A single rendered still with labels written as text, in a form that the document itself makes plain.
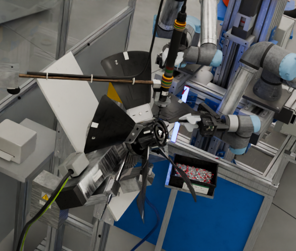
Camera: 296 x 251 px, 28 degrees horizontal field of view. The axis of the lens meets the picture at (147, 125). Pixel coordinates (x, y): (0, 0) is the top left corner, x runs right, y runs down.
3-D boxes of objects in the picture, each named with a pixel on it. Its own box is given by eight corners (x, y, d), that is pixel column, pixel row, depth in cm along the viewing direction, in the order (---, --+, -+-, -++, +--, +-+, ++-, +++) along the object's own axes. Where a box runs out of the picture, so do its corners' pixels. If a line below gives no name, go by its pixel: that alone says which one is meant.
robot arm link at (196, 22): (199, 48, 319) (205, 26, 311) (174, 45, 317) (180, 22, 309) (197, 37, 328) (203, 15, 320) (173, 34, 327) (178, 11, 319)
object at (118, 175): (128, 153, 243) (99, 222, 220) (124, 149, 242) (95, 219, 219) (132, 152, 242) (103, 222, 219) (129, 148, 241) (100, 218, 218)
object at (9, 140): (-17, 154, 264) (-17, 134, 257) (5, 136, 276) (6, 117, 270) (15, 169, 260) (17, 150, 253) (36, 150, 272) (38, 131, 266)
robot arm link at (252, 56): (247, 31, 261) (198, 129, 271) (269, 41, 257) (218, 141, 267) (255, 35, 272) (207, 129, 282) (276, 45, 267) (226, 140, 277)
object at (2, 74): (-11, 88, 221) (-10, 69, 216) (-10, 78, 226) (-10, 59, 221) (18, 89, 223) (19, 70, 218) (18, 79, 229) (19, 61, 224)
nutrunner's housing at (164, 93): (156, 109, 242) (180, 7, 216) (155, 103, 245) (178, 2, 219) (166, 109, 243) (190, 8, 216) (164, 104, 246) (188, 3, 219)
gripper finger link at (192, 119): (183, 121, 249) (203, 122, 252) (180, 111, 253) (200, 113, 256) (181, 127, 251) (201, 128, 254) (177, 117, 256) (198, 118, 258)
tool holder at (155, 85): (150, 106, 239) (154, 86, 233) (147, 96, 244) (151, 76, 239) (171, 107, 241) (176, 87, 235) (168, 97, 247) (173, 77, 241)
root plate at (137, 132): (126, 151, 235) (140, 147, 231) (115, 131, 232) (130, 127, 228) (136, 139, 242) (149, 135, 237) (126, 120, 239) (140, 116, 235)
